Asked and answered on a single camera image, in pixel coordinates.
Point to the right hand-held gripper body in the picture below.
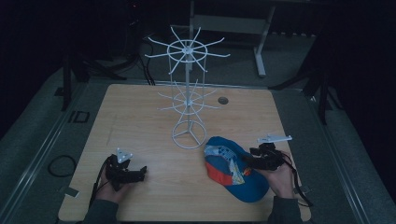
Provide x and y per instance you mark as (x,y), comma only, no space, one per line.
(269,157)

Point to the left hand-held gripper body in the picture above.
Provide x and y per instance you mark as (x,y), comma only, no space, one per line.
(120,174)

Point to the blue and red cap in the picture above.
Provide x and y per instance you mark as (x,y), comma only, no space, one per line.
(232,174)

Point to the person's left hand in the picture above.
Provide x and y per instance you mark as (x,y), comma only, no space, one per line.
(109,192)

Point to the person's right hand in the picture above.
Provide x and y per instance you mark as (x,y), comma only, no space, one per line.
(281,180)

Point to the black tripod stand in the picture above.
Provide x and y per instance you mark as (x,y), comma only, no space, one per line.
(322,90)
(67,81)

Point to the black rectangular floor bracket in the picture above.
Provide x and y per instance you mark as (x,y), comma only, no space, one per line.
(72,117)

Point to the white metal desk frame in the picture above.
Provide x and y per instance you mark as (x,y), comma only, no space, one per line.
(236,25)

